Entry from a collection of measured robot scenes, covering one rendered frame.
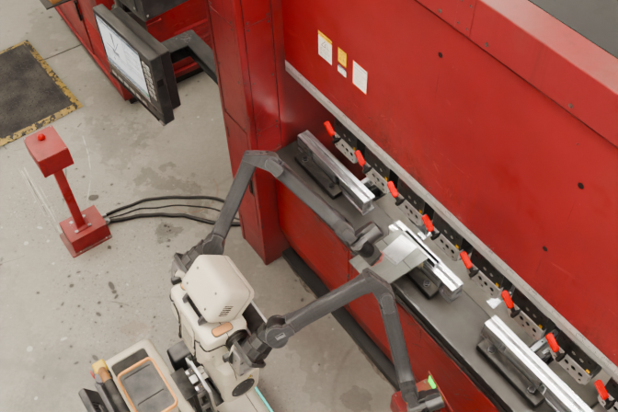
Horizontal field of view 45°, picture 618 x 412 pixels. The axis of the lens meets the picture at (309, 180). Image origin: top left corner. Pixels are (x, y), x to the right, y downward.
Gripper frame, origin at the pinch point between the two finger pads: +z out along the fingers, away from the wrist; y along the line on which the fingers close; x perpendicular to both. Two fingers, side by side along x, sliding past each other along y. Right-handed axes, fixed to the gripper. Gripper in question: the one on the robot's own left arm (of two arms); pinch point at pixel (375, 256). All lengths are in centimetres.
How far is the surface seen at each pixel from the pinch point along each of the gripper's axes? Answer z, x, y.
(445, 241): -6.0, -23.0, -18.8
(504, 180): -49, -49, -36
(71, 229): 38, 119, 165
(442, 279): 18.5, -11.2, -19.1
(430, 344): 32.8, 11.8, -29.6
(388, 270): 7.6, 1.1, -4.8
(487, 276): -7.6, -24.5, -39.7
